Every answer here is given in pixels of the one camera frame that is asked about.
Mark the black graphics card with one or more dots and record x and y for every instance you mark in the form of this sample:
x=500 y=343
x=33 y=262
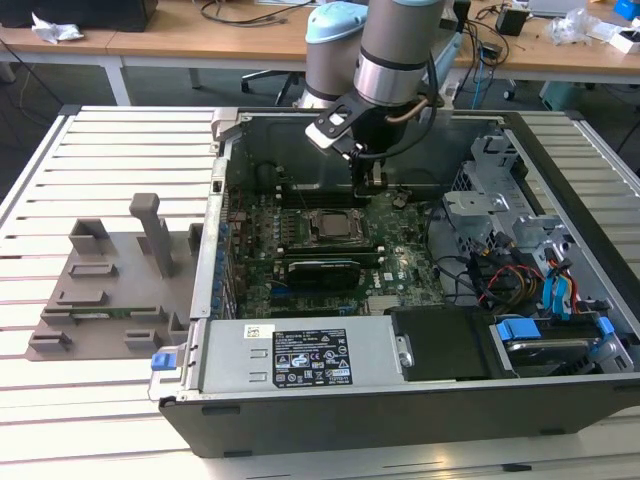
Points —
x=325 y=275

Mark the white power strip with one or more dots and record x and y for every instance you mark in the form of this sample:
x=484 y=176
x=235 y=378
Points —
x=450 y=92

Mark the CPU socket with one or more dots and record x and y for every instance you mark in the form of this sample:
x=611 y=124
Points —
x=313 y=232

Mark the green RAM stick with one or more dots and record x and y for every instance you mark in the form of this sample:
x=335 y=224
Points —
x=117 y=313

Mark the silver CPU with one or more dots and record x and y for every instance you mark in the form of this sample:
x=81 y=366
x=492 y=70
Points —
x=336 y=226

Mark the silver power supply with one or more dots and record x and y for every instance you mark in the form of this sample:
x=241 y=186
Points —
x=230 y=360

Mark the grey-brown parts rack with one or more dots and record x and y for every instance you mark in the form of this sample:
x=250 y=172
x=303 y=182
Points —
x=125 y=280

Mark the small black box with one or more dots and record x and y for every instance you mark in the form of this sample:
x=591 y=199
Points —
x=511 y=21

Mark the white box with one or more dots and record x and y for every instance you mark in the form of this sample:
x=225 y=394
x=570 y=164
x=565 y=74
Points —
x=625 y=42

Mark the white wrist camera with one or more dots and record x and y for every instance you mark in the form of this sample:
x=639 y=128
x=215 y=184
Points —
x=320 y=136

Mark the black plastic shroud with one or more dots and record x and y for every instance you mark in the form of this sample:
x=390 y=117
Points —
x=440 y=345

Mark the small silver heatsink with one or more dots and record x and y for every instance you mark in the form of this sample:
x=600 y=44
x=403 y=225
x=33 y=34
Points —
x=384 y=304

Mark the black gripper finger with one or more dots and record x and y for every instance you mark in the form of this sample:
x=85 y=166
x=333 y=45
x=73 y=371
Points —
x=361 y=175

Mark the open black PC case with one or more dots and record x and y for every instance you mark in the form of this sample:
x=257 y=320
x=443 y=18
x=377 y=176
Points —
x=350 y=425

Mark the green motherboard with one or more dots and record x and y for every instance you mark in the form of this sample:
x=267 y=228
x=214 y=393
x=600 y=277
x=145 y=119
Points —
x=415 y=235

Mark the black office chair base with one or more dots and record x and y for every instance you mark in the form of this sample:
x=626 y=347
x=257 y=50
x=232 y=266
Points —
x=260 y=76

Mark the clear plastic bags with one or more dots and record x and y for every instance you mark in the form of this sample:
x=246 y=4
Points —
x=570 y=25

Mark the blue box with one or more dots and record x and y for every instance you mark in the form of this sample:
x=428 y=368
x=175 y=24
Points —
x=629 y=7

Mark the hard disk in blue carrier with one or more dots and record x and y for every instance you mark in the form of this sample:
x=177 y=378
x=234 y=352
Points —
x=520 y=330

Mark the white flat device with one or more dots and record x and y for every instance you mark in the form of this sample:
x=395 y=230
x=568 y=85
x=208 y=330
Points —
x=555 y=5

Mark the teal box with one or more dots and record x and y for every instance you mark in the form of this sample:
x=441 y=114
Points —
x=562 y=95

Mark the blue case latch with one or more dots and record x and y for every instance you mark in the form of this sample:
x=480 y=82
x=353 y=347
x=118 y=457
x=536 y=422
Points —
x=162 y=362

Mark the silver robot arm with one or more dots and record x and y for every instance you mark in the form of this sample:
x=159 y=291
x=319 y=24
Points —
x=395 y=60

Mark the wooden desk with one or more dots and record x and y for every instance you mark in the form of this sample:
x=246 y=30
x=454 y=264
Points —
x=200 y=35

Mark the large black box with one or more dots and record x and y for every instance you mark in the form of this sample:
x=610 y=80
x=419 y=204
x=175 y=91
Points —
x=110 y=22

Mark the small black adapter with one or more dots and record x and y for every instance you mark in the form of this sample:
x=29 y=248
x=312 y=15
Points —
x=491 y=51

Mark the silver drive cage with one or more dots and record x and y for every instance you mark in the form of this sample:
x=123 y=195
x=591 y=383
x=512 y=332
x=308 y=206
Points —
x=475 y=205

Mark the crumpled white paper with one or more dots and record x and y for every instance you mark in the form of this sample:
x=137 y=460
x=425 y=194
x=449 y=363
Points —
x=55 y=30

